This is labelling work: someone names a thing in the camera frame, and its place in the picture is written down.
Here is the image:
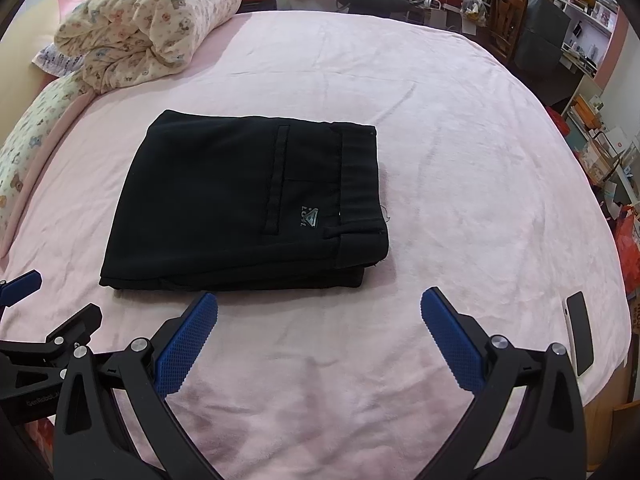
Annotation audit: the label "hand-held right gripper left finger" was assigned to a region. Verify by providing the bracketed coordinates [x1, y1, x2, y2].
[54, 291, 224, 480]

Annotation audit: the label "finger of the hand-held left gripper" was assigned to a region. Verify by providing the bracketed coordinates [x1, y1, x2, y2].
[0, 269, 44, 312]
[44, 302, 104, 357]

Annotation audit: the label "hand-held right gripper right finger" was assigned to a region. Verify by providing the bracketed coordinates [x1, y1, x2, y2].
[420, 286, 588, 480]

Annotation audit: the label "black pants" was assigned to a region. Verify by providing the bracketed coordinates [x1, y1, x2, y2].
[99, 109, 391, 292]

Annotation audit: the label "black smartphone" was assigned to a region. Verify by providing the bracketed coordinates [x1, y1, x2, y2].
[563, 290, 595, 377]

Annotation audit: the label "long bear-print pink pillow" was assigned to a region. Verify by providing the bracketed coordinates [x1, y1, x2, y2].
[0, 72, 98, 247]

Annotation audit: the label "red plastic bag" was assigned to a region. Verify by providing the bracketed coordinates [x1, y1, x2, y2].
[612, 206, 640, 287]

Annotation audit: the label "pink bed blanket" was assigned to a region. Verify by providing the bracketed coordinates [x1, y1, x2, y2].
[0, 10, 628, 480]

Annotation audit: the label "white box with red dot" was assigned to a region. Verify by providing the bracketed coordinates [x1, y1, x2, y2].
[594, 126, 629, 162]

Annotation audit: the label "orange cardboard box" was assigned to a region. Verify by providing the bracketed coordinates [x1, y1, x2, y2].
[569, 94, 602, 132]

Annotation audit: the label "bear-print quilt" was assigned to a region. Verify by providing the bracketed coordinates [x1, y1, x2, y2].
[54, 0, 243, 95]

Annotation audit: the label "dark grey cabinet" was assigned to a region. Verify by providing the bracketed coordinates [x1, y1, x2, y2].
[514, 0, 572, 82]

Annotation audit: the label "wooden chair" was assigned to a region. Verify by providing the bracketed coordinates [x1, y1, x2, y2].
[486, 0, 529, 64]

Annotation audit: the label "clear plastic bag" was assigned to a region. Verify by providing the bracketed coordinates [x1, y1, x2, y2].
[459, 0, 489, 29]

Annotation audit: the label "white pink-framed bookshelf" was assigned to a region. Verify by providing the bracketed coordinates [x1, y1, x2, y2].
[544, 0, 632, 81]

